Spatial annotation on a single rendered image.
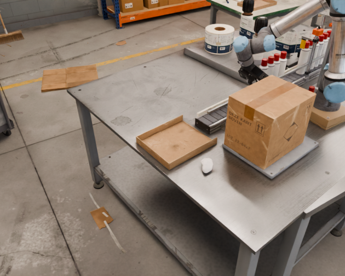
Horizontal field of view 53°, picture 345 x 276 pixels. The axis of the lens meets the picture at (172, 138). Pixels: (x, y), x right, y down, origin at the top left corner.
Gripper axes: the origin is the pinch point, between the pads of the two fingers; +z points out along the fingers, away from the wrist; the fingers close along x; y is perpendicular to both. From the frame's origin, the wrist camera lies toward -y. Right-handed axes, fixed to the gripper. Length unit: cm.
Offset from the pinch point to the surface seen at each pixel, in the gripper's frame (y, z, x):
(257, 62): 25.2, 18.4, -25.0
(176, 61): 73, 10, 5
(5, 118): 177, 10, 123
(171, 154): -5, -24, 62
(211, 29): 64, 5, -26
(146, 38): 296, 146, -66
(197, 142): -6, -17, 49
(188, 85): 40.6, 1.4, 18.6
